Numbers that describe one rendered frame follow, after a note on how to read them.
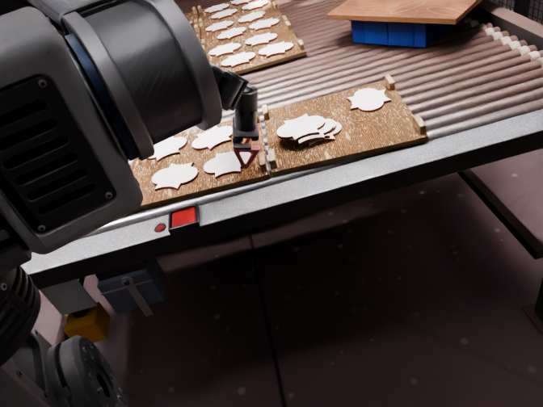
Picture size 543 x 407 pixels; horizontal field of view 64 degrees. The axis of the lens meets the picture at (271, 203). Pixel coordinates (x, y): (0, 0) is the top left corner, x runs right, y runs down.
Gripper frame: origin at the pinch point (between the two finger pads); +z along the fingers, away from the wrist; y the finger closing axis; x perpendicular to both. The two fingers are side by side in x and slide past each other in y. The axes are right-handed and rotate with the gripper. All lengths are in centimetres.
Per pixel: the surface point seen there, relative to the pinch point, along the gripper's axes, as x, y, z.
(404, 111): 44.7, -5.0, -11.6
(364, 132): 32.4, 0.7, -8.2
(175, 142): -20.1, -18.0, 7.1
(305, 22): 34, -107, -4
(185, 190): -15.9, 7.9, 6.0
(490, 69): 75, -20, -18
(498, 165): 143, -80, 59
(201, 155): -11.9, -8.0, 5.2
